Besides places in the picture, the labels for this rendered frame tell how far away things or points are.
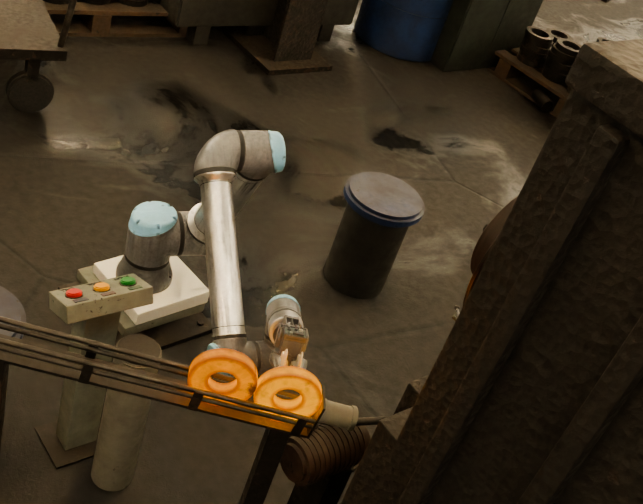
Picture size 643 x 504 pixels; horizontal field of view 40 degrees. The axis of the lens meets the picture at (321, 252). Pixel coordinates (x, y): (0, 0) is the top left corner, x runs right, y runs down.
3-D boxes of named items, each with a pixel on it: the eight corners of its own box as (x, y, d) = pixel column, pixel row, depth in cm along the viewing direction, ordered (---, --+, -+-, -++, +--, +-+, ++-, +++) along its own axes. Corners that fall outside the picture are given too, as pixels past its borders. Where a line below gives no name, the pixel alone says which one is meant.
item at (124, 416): (139, 483, 257) (170, 358, 227) (101, 498, 250) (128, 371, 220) (121, 453, 264) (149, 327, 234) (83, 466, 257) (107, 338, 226)
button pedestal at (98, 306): (124, 446, 266) (158, 293, 230) (47, 472, 252) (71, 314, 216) (101, 408, 275) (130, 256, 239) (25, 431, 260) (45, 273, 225)
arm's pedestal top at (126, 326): (75, 277, 306) (77, 268, 303) (155, 256, 326) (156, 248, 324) (123, 337, 290) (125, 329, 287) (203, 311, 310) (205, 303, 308)
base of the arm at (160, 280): (105, 266, 302) (108, 243, 297) (154, 253, 314) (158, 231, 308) (132, 300, 292) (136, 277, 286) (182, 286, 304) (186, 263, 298)
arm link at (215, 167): (196, 122, 235) (218, 377, 224) (241, 123, 240) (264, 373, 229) (185, 135, 246) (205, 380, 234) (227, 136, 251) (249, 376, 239)
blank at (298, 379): (332, 386, 199) (331, 375, 201) (267, 368, 195) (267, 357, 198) (307, 429, 207) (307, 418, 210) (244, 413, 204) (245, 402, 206)
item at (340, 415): (349, 436, 207) (359, 420, 204) (313, 427, 205) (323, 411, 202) (348, 417, 212) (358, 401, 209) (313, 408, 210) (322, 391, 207)
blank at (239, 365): (267, 368, 195) (267, 358, 198) (199, 350, 191) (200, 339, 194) (244, 413, 204) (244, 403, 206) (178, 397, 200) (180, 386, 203)
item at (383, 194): (405, 295, 364) (442, 211, 339) (346, 312, 344) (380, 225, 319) (359, 247, 381) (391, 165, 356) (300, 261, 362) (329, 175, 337)
